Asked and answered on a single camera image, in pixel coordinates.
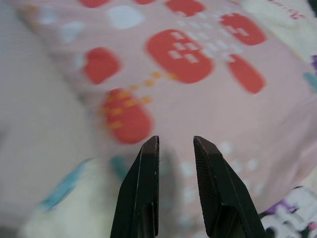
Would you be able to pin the beige mattress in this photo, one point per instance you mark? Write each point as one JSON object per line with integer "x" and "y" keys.
{"x": 29, "y": 111}

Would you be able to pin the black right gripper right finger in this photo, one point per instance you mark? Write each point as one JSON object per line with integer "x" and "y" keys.
{"x": 223, "y": 198}

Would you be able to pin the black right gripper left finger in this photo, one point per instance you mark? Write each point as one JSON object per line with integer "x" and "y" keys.
{"x": 136, "y": 198}

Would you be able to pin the pink pillow with orange prints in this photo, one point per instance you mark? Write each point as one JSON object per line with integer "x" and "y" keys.
{"x": 198, "y": 104}

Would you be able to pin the cream cartoon print blanket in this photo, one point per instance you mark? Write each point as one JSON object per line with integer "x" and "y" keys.
{"x": 277, "y": 32}

